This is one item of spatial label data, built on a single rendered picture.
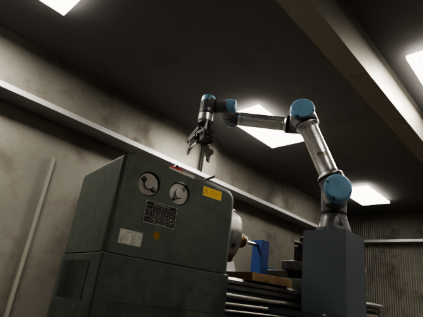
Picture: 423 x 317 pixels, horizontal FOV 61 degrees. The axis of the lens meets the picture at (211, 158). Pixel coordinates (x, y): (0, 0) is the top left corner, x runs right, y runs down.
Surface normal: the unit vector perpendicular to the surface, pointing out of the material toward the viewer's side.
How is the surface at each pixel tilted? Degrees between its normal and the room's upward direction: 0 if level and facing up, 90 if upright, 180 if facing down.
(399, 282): 90
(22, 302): 90
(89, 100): 90
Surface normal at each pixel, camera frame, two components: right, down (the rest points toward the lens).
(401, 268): -0.68, -0.34
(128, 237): 0.62, -0.22
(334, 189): -0.18, -0.26
